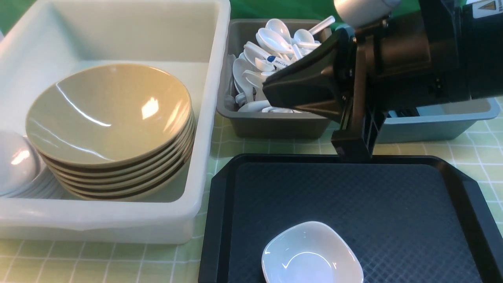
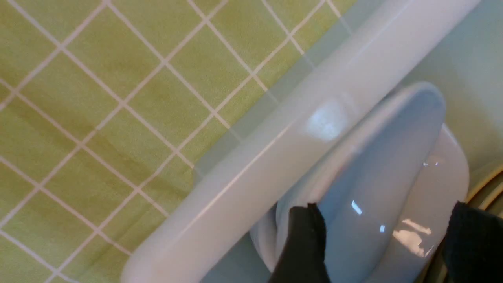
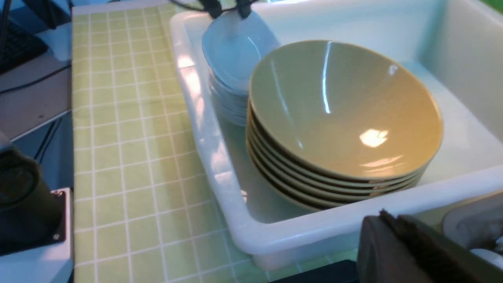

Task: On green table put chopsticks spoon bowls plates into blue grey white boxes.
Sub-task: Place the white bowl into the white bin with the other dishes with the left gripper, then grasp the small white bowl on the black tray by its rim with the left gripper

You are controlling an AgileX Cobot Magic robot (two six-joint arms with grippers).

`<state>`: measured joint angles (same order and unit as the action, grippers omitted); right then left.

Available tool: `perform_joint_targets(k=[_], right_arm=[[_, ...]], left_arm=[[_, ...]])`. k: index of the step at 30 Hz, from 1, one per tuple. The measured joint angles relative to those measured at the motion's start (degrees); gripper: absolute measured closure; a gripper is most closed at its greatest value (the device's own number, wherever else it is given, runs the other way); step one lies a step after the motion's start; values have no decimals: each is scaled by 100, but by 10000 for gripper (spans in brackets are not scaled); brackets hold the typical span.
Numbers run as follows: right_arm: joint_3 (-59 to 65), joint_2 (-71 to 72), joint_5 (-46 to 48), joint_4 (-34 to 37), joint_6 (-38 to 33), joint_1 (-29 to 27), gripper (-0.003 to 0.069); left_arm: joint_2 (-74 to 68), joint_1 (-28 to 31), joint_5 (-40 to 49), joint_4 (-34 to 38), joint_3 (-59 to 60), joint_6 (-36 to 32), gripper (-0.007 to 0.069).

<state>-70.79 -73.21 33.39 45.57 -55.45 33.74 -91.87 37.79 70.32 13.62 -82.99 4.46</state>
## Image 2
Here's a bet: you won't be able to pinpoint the white plastic dish tub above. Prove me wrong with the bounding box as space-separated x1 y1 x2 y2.
120 0 502 283

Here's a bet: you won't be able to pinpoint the green checkered tablecloth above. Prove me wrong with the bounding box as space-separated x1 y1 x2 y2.
0 0 355 283

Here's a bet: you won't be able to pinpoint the white stacked plates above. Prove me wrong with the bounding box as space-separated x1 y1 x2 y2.
250 124 468 283

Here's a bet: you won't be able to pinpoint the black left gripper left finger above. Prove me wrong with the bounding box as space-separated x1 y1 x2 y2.
269 204 330 283

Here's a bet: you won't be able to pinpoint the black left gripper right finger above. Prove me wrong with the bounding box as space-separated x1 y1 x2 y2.
442 201 503 283

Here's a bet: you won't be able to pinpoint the white sauce dish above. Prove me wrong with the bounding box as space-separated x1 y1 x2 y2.
275 82 446 283

